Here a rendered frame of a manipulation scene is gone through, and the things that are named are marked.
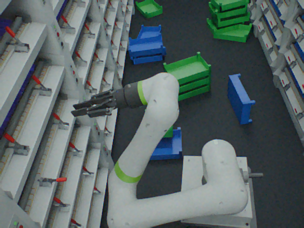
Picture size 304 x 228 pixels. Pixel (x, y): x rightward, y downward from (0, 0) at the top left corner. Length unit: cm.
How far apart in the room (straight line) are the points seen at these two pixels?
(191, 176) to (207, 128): 73
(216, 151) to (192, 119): 98
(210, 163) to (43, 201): 61
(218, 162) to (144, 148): 29
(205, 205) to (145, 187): 79
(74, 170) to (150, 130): 53
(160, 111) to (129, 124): 125
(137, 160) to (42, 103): 40
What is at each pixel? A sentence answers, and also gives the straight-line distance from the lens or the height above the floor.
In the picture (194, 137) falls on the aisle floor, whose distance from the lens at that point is 201.
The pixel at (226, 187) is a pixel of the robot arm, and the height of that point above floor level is 63.
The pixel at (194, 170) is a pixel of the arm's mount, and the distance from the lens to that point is 141.
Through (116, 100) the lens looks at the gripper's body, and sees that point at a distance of 108.
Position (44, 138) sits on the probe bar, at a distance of 123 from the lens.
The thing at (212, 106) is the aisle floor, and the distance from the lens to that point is 221.
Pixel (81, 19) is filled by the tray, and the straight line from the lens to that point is 161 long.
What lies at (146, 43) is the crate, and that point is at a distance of 278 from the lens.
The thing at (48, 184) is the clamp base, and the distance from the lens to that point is 113.
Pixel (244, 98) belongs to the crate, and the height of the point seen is 20.
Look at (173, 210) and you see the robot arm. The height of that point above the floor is 57.
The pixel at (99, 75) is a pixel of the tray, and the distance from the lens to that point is 182.
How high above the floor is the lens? 157
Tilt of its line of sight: 46 degrees down
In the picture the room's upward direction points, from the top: 11 degrees counter-clockwise
